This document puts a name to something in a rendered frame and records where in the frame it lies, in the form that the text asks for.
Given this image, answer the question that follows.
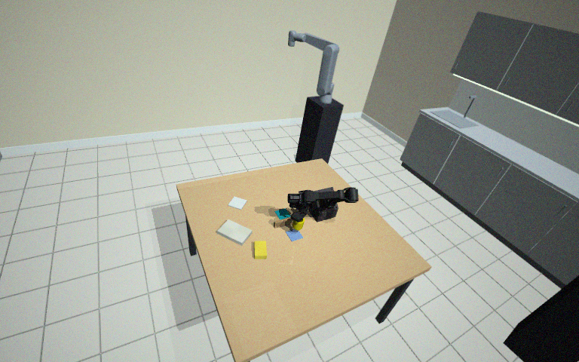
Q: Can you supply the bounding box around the white flat square pad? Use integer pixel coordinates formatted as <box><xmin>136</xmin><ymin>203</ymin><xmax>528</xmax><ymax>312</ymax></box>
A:
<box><xmin>228</xmin><ymin>197</ymin><xmax>247</xmax><ymax>210</ymax></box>

